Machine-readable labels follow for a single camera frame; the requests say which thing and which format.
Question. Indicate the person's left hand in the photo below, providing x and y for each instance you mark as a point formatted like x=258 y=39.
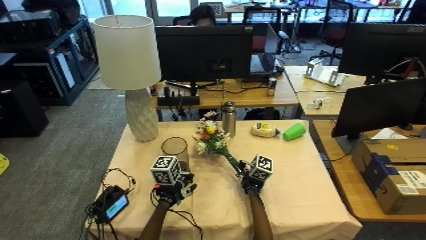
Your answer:
x=173 y=193

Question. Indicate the person's right hand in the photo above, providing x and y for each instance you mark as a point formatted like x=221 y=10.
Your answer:
x=251 y=182

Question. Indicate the clear glass vase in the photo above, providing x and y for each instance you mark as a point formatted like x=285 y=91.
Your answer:
x=174 y=148

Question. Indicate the artificial flower bouquet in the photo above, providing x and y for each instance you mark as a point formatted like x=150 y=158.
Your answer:
x=211 y=137

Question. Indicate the right white marker cube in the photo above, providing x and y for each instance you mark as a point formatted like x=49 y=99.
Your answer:
x=261 y=167

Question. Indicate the white marker cube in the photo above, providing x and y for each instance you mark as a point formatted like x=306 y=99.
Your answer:
x=261 y=167
x=165 y=170

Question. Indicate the left white marker cube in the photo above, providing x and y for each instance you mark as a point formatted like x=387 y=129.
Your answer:
x=165 y=170

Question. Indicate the beige tablecloth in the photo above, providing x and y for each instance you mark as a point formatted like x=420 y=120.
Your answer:
x=293 y=186

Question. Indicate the steel water bottle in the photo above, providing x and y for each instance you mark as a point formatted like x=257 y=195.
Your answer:
x=229 y=120

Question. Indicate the green plastic cup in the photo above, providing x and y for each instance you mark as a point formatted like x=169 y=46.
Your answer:
x=294 y=132

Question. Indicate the black device with screen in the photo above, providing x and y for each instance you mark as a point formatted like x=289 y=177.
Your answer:
x=111 y=204

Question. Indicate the wooden side desk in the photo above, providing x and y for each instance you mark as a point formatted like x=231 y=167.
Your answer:
x=346 y=186

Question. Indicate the drink can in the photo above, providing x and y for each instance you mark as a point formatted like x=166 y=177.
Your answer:
x=271 y=86

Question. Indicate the small white gadget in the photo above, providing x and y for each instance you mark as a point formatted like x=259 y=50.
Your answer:
x=318 y=103

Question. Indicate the white stand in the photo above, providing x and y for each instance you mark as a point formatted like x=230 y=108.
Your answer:
x=324 y=74

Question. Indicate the plain cardboard box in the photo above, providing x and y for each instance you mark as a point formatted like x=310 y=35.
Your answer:
x=392 y=148

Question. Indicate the white paper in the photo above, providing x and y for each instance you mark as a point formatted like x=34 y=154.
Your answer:
x=387 y=134

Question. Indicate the cardboard box with blue tape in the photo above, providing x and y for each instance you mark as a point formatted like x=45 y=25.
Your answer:
x=399 y=191

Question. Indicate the black computer monitor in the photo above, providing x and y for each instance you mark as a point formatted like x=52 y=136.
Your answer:
x=203 y=53

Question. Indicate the black tilted monitor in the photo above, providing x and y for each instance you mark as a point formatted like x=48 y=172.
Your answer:
x=380 y=106

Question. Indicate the white table lamp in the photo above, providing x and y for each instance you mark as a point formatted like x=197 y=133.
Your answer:
x=127 y=60

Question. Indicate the yellow object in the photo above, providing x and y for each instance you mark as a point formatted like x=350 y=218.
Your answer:
x=2 y=164

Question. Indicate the black box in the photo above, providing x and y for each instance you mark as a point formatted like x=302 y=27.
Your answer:
x=20 y=108

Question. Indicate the black office chair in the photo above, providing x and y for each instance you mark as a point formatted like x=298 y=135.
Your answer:
x=334 y=30

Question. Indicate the black monitor with logo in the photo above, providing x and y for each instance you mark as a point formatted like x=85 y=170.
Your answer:
x=380 y=50

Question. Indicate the dark blue shelf cabinet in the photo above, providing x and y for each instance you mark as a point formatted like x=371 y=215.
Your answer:
x=53 y=63

